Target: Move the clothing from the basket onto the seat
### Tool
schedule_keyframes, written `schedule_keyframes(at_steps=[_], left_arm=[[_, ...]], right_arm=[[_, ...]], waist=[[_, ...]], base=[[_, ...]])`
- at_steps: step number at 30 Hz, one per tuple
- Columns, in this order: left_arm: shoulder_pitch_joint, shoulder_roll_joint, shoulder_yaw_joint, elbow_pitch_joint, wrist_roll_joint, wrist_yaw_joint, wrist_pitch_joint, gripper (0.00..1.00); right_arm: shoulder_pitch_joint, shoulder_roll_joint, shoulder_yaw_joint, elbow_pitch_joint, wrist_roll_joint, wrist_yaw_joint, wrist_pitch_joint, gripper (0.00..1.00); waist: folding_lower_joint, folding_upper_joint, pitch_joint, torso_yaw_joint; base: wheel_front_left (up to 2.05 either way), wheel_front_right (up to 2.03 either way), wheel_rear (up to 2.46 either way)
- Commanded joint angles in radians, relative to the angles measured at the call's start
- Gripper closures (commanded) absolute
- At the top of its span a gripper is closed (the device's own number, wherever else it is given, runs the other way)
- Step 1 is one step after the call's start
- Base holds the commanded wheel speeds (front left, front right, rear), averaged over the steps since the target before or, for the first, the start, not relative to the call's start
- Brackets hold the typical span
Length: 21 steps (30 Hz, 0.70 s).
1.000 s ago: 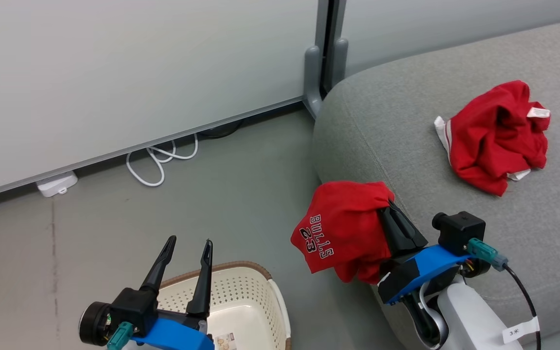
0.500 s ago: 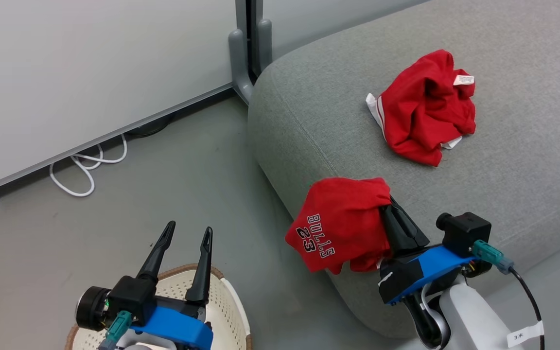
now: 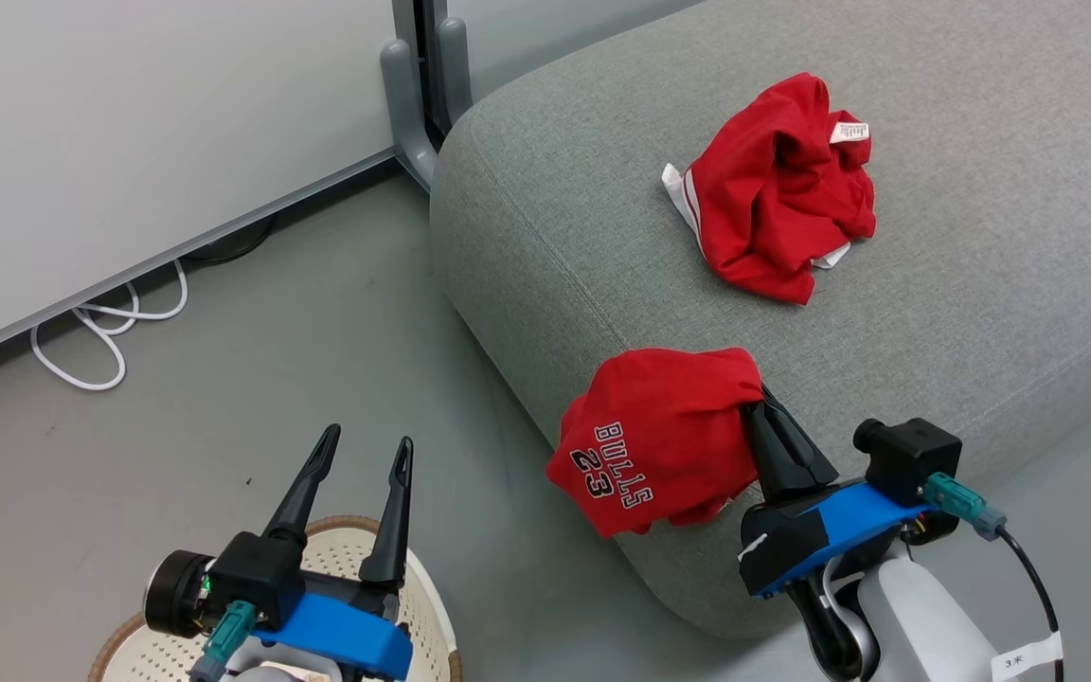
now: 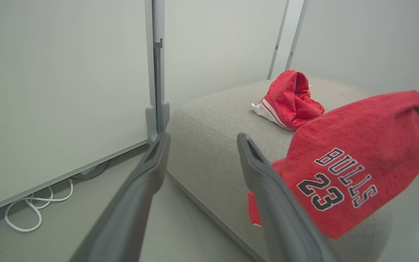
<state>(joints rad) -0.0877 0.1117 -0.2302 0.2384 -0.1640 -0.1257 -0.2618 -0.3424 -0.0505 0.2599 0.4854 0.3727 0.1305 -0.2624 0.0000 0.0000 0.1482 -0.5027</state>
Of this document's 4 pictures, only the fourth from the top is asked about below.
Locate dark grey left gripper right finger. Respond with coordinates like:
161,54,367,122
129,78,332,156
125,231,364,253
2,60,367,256
237,133,341,262

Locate wide white partition panel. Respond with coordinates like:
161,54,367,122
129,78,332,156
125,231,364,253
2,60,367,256
0,0,158,219

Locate red shorts with white trim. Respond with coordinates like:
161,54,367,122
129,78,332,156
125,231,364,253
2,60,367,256
251,70,325,130

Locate red Bulls 23 jersey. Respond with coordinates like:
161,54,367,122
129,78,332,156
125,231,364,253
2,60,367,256
248,90,419,240

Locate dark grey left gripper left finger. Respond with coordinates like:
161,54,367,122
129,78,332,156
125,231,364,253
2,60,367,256
69,133,171,262

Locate white coiled floor cable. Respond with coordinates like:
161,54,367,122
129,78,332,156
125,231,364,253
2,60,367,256
5,178,75,233

